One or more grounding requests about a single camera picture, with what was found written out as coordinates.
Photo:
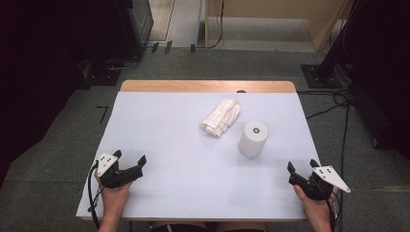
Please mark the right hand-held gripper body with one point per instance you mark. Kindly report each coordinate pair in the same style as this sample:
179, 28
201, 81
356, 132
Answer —
317, 188

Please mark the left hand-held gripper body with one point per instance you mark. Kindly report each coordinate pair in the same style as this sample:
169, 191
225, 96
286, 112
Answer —
111, 175

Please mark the white knitted cloth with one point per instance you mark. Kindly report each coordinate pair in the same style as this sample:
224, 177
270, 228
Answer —
222, 117

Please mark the person's right hand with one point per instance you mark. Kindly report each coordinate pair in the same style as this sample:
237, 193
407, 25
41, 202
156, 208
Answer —
314, 209

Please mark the person's left hand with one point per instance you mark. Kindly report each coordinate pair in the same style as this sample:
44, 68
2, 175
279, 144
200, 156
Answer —
114, 198

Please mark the white table mat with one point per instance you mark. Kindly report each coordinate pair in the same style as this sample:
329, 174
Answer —
177, 135

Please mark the black equipment cart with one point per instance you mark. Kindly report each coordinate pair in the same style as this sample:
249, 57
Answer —
370, 112

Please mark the black metal stand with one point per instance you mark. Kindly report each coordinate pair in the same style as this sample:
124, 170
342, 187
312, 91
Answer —
325, 75

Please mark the wooden table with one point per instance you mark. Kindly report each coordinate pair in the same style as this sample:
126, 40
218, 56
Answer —
206, 86

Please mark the black cabinet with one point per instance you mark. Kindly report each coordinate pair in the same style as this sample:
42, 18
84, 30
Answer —
135, 25

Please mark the light wooden furniture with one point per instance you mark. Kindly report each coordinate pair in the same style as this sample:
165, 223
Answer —
277, 8

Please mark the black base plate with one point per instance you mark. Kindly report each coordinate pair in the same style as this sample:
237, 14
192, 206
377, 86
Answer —
103, 75

